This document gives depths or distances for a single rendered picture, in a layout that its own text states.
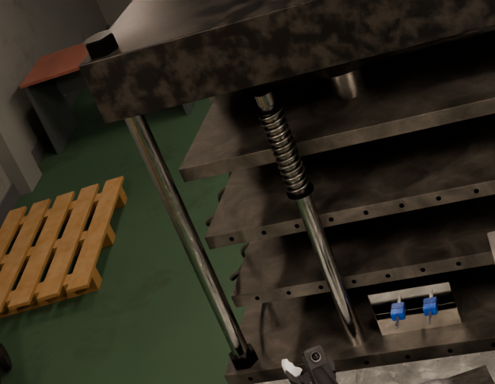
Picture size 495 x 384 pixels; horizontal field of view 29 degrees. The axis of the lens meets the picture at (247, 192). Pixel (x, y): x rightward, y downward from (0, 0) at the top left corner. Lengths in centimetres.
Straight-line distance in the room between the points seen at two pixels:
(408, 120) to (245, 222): 66
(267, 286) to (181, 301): 220
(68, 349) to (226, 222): 249
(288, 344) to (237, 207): 52
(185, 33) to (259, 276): 99
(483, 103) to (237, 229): 89
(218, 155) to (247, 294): 51
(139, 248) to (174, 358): 132
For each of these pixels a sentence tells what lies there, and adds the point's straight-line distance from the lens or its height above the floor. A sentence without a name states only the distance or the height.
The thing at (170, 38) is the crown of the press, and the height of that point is 200.
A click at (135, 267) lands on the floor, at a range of 597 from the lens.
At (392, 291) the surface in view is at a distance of 317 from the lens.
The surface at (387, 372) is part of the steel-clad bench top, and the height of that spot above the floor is 80.
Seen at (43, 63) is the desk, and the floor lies 67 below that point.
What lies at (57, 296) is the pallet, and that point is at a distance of 602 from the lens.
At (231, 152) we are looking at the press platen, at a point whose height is 154.
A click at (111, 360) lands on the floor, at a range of 525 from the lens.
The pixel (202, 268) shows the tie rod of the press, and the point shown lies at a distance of 316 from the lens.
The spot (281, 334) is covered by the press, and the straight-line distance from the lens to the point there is 347.
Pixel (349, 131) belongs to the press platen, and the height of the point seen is 154.
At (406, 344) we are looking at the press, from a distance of 322.
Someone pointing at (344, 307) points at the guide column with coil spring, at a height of 95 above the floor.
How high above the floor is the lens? 277
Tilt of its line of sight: 26 degrees down
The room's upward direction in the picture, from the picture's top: 22 degrees counter-clockwise
